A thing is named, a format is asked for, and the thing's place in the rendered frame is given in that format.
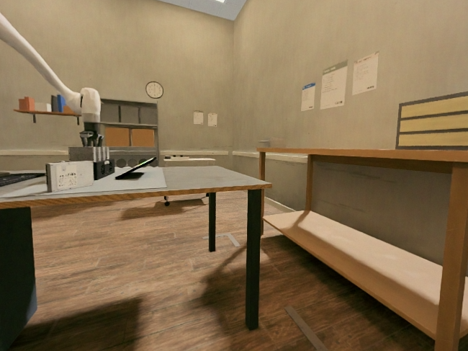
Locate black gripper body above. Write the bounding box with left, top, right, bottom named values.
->
left=84, top=123, right=99, bottom=140

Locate white hard drive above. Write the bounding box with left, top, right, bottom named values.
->
left=45, top=161, right=94, bottom=192

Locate grey flat mat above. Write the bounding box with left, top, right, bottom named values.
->
left=0, top=168, right=167, bottom=198

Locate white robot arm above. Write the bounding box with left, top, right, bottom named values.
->
left=0, top=14, right=101, bottom=123

